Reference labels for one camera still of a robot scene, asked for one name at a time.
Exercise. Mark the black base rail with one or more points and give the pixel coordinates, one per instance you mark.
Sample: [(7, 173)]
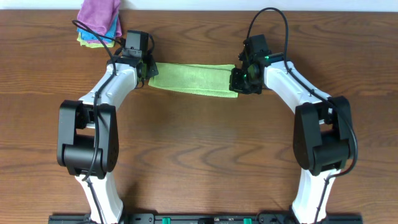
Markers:
[(148, 218)]

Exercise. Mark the light green folded cloth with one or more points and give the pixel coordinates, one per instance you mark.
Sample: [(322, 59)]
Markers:
[(94, 43)]

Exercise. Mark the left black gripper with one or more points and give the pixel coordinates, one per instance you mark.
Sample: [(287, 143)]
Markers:
[(149, 71)]

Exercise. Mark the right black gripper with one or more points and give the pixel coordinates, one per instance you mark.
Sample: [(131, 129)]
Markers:
[(237, 81)]

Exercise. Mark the green microfiber cloth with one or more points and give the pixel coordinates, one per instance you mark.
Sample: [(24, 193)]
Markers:
[(207, 80)]

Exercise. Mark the blue folded cloth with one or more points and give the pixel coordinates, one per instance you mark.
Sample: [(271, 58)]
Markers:
[(111, 34)]

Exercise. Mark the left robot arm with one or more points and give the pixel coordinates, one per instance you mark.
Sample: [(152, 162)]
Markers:
[(88, 141)]

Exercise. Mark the purple folded cloth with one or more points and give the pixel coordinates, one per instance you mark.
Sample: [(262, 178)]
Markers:
[(99, 13)]

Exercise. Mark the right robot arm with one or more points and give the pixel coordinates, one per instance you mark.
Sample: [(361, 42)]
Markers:
[(324, 142)]

